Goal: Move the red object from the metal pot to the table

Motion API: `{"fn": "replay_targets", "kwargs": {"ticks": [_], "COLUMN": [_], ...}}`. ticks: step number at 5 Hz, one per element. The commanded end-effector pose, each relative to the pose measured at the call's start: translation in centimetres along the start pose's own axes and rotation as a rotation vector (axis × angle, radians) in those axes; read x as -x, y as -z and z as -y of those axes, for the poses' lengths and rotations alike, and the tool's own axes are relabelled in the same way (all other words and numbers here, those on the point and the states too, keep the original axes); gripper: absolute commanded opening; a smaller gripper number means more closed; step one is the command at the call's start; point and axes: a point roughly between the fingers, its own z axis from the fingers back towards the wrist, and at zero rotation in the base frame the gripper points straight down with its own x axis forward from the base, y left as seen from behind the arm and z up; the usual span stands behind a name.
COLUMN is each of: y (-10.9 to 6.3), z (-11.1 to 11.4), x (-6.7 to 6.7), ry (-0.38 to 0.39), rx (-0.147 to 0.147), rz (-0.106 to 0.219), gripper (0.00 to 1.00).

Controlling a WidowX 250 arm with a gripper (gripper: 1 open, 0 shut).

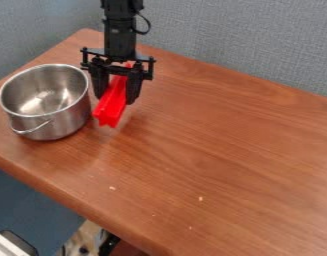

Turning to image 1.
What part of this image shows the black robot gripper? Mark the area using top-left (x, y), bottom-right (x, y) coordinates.
top-left (81, 18), bottom-right (157, 105)

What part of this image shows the red plastic block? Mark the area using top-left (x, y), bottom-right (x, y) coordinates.
top-left (93, 74), bottom-right (128, 128)

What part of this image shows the metal pot with handle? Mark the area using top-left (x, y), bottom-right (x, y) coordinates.
top-left (0, 64), bottom-right (91, 141)

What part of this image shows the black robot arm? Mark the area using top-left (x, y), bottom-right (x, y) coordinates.
top-left (81, 0), bottom-right (157, 105)

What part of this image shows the beige object under table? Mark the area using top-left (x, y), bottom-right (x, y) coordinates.
top-left (54, 219), bottom-right (124, 256)

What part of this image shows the black chair frame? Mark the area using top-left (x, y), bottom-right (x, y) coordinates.
top-left (0, 230), bottom-right (39, 256)

